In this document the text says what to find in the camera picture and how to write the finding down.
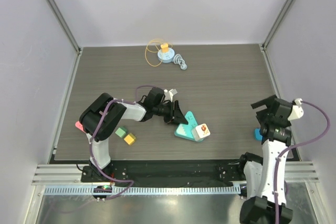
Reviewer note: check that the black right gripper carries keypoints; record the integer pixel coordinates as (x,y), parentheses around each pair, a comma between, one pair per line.
(263,102)

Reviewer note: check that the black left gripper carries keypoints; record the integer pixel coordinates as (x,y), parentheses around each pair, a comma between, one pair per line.
(178,118)

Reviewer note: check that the teal triangular power socket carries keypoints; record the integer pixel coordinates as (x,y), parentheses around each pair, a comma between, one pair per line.
(185,130)

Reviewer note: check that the blue plug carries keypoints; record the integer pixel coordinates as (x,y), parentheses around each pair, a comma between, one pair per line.
(257,134)

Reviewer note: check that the yellow cube plug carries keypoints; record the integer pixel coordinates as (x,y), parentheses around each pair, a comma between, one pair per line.
(130,139)

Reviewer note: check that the green cube plug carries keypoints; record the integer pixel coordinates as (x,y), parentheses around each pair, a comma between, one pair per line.
(121,132)

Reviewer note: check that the pink triangular power socket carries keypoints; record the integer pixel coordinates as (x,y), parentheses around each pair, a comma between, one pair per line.
(79,126)

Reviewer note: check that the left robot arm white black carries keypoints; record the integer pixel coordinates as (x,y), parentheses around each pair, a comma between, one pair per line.
(101,118)

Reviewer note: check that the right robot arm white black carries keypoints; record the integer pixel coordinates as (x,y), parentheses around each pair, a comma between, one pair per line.
(265,175)

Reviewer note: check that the white cube plug with sticker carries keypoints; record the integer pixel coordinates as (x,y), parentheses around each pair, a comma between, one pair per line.
(200,132)

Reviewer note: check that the round light blue power strip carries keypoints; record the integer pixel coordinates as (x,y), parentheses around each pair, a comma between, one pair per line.
(166,57)

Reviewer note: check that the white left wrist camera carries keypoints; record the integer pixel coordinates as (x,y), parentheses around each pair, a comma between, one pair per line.
(169,94)

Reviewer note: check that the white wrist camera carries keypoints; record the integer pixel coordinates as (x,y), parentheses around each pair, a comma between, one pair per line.
(169,94)
(297,110)

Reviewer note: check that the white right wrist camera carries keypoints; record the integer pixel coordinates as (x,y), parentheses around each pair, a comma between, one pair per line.
(297,110)

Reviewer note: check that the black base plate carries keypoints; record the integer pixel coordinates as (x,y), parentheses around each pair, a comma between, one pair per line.
(224,170)

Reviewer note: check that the slotted cable duct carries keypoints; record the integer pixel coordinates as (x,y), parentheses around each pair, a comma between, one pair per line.
(104,190)

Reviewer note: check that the aluminium frame rail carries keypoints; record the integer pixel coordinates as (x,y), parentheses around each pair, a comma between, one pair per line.
(58,15)

